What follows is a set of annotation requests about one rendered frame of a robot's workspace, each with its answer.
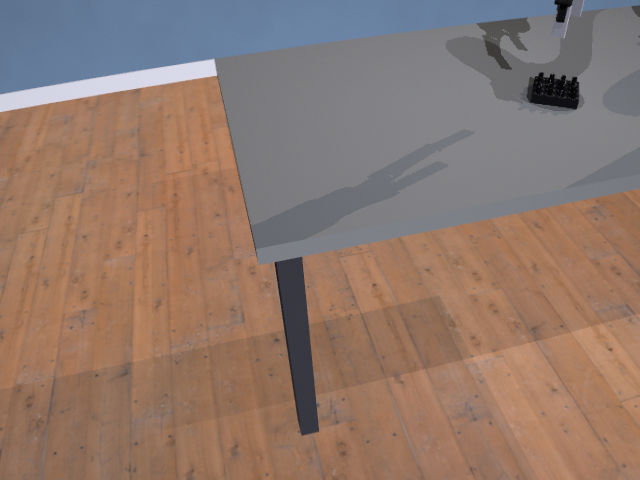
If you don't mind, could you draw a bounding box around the black knob box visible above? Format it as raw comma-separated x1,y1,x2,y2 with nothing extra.
531,72,579,109

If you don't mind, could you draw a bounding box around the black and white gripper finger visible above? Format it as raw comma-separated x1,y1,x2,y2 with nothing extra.
551,0,573,38
570,0,584,17

